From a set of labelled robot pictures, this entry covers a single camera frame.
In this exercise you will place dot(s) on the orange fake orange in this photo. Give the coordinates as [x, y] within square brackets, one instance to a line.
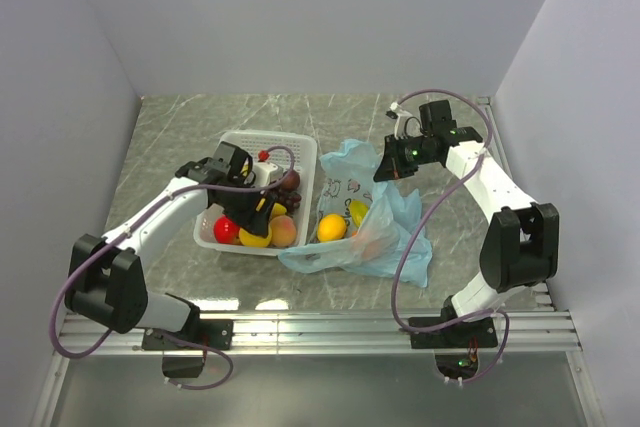
[368, 246]

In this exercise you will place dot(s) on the pink fake peach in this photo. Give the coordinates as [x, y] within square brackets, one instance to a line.
[284, 231]

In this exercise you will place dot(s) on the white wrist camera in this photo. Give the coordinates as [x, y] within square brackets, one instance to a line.
[401, 117]
[264, 171]

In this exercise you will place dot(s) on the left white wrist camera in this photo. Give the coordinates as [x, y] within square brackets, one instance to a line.
[264, 171]

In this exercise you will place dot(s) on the yellow fake lemon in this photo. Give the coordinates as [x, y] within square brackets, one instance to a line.
[249, 240]

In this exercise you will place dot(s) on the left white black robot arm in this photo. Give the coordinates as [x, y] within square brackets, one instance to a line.
[106, 281]

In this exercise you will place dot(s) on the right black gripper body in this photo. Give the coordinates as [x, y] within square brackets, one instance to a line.
[409, 153]

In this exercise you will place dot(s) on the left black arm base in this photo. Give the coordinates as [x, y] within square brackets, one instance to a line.
[185, 353]

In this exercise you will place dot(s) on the aluminium mounting rail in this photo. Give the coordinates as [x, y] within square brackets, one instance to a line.
[335, 333]

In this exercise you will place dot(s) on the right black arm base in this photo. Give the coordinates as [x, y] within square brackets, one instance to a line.
[456, 348]

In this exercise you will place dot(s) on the yellow fake starfruit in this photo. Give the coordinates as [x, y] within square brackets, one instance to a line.
[357, 212]

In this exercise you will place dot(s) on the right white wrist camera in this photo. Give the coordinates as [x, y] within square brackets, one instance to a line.
[401, 117]

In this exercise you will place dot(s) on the dark purple fake grapes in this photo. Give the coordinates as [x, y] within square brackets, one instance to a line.
[291, 200]

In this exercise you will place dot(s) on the dark brown fake fruit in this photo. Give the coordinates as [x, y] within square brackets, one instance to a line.
[290, 181]

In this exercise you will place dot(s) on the yellow banana bunch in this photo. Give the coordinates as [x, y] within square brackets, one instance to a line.
[275, 210]

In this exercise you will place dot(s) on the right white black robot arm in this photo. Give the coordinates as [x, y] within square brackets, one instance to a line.
[521, 245]

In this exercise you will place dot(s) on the red fake apple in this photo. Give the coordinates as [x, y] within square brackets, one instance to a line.
[225, 231]

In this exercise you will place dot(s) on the light blue plastic bag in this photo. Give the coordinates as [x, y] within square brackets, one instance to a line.
[348, 175]

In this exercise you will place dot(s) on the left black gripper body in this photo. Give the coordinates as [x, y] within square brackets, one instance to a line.
[241, 204]

